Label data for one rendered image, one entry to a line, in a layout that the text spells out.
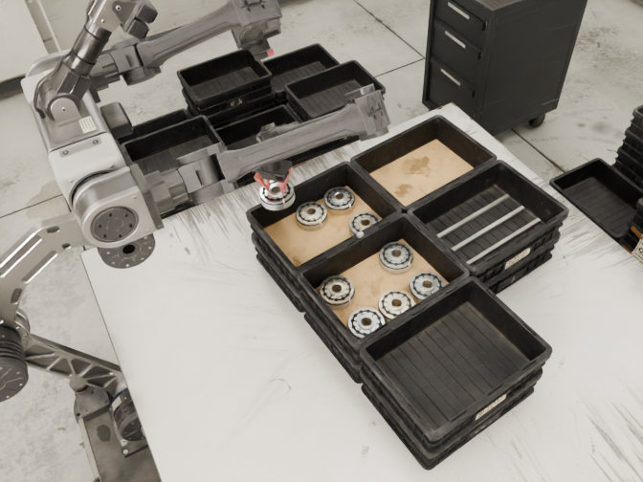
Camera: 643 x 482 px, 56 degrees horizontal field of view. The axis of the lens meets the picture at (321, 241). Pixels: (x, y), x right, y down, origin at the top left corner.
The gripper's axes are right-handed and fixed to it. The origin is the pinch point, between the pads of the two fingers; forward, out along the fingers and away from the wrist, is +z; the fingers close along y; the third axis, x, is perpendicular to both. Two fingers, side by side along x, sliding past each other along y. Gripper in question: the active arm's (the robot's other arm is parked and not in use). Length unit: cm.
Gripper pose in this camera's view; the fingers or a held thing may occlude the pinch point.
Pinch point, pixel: (276, 188)
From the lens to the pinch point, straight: 180.9
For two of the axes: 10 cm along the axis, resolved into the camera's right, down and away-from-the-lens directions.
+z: 0.7, 6.7, 7.4
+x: -3.3, 7.1, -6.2
